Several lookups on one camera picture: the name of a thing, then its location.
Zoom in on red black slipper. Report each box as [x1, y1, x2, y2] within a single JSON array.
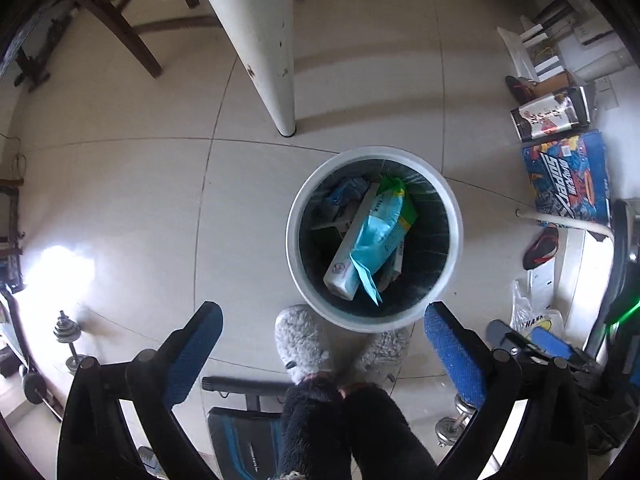
[[523, 226, 559, 271]]

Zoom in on left grey fluffy slipper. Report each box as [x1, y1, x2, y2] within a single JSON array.
[[274, 306, 333, 385]]

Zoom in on blue printed drink carton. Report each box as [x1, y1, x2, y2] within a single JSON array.
[[522, 130, 610, 226]]

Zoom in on grey fluffy slipper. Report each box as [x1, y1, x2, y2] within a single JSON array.
[[274, 306, 333, 385], [352, 327, 411, 388]]

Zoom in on long white toothpaste box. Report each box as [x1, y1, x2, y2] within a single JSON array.
[[323, 182, 380, 301]]

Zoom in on white black liquor box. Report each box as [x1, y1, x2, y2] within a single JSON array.
[[511, 86, 593, 143]]

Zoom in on white table leg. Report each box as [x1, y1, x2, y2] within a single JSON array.
[[208, 0, 296, 138]]

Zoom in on metal dumbbell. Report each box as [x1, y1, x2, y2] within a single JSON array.
[[53, 310, 85, 375]]

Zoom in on white yellow plastic bag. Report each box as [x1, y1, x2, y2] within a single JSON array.
[[509, 280, 564, 338]]

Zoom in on person's dark fuzzy legs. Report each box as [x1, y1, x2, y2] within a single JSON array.
[[277, 377, 437, 479]]

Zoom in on right grey fluffy slipper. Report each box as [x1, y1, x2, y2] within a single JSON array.
[[352, 327, 411, 388]]

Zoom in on white round trash bin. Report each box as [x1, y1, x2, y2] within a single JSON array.
[[285, 146, 463, 334]]

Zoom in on blue white snack packet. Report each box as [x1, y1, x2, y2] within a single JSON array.
[[318, 177, 370, 220]]

